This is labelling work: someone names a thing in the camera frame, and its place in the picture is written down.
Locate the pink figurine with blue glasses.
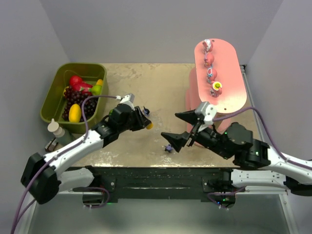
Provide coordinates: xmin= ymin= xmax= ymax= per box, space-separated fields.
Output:
xmin=207 ymin=66 xmax=217 ymax=84

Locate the red white figurine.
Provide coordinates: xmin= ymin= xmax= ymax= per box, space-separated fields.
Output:
xmin=202 ymin=39 xmax=213 ymax=54

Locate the red dragon fruit toy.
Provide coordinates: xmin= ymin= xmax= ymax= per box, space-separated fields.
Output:
xmin=69 ymin=75 xmax=93 ymax=93

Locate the dark grape bunch toy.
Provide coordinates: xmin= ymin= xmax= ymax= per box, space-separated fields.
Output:
xmin=61 ymin=86 xmax=98 ymax=122

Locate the green plastic bin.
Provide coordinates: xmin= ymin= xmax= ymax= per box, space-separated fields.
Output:
xmin=40 ymin=63 xmax=108 ymax=134

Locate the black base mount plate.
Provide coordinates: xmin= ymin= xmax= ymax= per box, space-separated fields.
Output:
xmin=76 ymin=166 xmax=245 ymax=207

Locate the green apple toy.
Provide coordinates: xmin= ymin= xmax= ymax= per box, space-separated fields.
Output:
xmin=91 ymin=85 xmax=102 ymax=96

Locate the yellow duck figurine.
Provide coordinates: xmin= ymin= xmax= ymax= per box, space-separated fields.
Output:
xmin=146 ymin=123 xmax=153 ymax=130

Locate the aluminium frame rail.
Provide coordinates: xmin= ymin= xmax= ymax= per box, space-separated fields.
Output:
xmin=30 ymin=168 xmax=287 ymax=203

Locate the purple black-eared figurine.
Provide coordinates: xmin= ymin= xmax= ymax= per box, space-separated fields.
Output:
xmin=143 ymin=106 xmax=150 ymax=117

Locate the beige suction hook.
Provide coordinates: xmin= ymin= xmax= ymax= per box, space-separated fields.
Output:
xmin=47 ymin=119 xmax=65 ymax=137

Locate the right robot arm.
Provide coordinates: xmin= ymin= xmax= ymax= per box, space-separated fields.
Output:
xmin=161 ymin=106 xmax=312 ymax=196

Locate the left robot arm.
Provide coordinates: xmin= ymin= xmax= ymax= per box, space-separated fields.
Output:
xmin=21 ymin=104 xmax=153 ymax=204

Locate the pink tiered shelf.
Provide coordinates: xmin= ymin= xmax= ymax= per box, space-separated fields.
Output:
xmin=185 ymin=39 xmax=247 ymax=117

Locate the purple star figurine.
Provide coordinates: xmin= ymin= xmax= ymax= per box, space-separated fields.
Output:
xmin=164 ymin=144 xmax=173 ymax=153

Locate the grey green bottle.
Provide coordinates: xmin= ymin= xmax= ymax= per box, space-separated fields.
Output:
xmin=58 ymin=130 xmax=76 ymax=146

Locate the yellow pepper toy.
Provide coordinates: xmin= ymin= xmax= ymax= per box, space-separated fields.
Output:
xmin=96 ymin=79 xmax=103 ymax=86

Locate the pink pig figurine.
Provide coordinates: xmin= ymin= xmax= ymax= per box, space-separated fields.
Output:
xmin=204 ymin=53 xmax=215 ymax=68

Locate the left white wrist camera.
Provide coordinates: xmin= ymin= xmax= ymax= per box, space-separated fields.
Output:
xmin=120 ymin=93 xmax=135 ymax=110

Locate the pink figurine with yellow hat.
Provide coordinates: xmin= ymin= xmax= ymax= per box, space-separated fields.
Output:
xmin=210 ymin=81 xmax=222 ymax=98

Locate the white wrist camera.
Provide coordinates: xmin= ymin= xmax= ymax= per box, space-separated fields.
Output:
xmin=120 ymin=93 xmax=135 ymax=110
xmin=195 ymin=101 xmax=217 ymax=132

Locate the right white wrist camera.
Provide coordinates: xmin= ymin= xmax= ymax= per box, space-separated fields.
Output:
xmin=195 ymin=101 xmax=217 ymax=132

